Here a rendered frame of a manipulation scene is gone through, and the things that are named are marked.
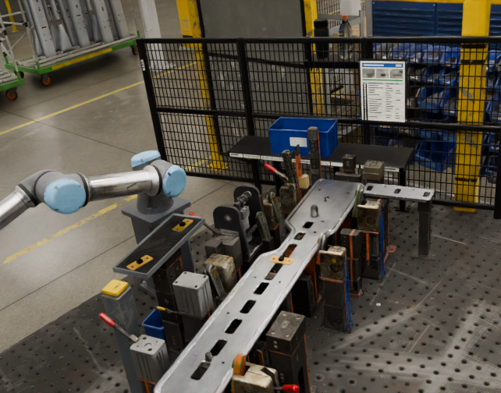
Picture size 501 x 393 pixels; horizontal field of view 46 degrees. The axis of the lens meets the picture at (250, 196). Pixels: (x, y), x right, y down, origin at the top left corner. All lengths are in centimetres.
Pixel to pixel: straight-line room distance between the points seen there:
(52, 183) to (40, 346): 78
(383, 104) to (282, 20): 163
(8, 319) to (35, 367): 164
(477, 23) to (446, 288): 110
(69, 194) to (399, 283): 135
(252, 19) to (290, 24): 36
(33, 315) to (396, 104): 254
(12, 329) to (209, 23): 267
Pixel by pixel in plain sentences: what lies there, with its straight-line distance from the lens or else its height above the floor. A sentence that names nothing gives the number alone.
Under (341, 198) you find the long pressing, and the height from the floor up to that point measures 100.
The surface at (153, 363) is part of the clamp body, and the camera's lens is 180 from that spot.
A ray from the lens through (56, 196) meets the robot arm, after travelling 201.
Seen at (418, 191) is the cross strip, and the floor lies 100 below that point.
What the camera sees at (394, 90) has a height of 131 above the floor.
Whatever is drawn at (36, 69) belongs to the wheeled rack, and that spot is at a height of 27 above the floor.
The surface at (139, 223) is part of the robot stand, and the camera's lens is 244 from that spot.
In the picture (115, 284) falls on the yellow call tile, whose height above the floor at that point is 116.
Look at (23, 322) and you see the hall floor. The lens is 400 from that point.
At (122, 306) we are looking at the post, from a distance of 191.
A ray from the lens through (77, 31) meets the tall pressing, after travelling 990.
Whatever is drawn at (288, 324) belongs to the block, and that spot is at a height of 103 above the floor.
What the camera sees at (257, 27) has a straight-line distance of 450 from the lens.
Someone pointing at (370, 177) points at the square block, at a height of 101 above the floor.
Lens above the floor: 220
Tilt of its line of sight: 27 degrees down
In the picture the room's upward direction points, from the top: 7 degrees counter-clockwise
